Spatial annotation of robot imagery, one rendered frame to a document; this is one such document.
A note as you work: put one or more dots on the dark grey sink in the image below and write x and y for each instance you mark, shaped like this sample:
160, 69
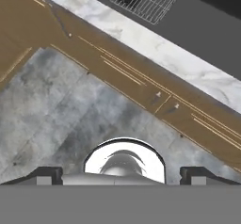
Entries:
200, 30

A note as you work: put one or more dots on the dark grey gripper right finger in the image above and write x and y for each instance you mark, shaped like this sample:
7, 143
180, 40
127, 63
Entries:
194, 172

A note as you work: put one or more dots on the brown cupboard door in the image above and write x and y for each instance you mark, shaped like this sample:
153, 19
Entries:
103, 61
207, 130
28, 24

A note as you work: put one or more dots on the small silver cupboard knob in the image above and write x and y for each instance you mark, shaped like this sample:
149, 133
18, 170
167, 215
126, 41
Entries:
158, 94
176, 106
69, 35

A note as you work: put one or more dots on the white round dome with black rim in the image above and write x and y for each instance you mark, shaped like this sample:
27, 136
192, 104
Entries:
147, 162

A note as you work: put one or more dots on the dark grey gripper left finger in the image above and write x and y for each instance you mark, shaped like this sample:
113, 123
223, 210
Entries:
47, 172

